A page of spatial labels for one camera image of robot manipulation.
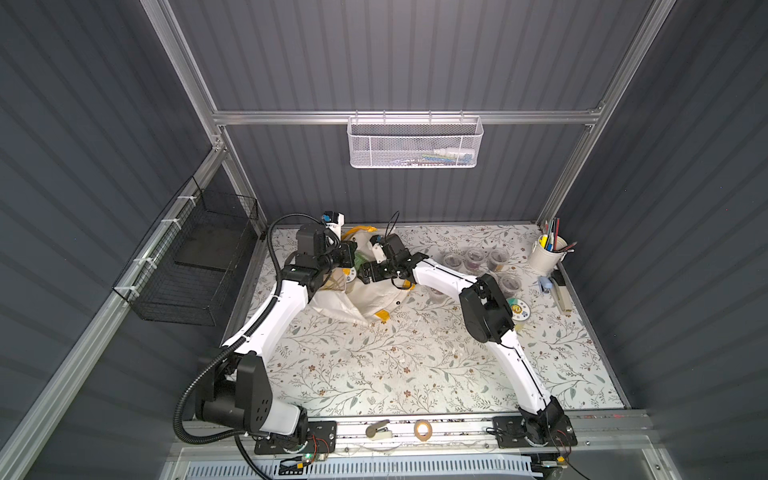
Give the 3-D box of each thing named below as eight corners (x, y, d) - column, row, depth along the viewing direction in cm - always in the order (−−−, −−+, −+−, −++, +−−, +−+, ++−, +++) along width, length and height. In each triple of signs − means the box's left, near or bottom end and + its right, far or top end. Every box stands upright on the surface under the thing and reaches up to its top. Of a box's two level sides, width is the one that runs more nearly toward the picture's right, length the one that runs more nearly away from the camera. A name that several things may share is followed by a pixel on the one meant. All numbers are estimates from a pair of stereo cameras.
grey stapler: (560, 314, 97) (566, 307, 93) (545, 277, 106) (550, 269, 103) (569, 314, 97) (576, 307, 93) (553, 277, 106) (559, 269, 103)
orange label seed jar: (465, 271, 109) (469, 260, 104) (462, 258, 113) (466, 247, 107) (482, 271, 109) (487, 260, 104) (479, 258, 113) (483, 247, 107)
